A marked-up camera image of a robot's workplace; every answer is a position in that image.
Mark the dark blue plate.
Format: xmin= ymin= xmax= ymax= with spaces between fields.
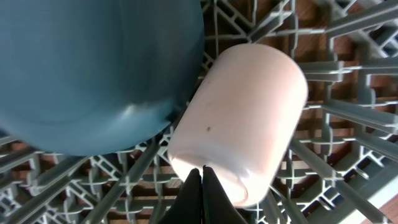
xmin=1 ymin=0 xmax=205 ymax=156

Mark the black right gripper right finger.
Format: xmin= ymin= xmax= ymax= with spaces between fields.
xmin=202 ymin=166 xmax=247 ymax=224

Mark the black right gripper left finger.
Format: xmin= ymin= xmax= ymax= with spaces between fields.
xmin=158 ymin=168 xmax=203 ymax=224

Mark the grey dishwasher rack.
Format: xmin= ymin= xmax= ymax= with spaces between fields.
xmin=1 ymin=1 xmax=397 ymax=223

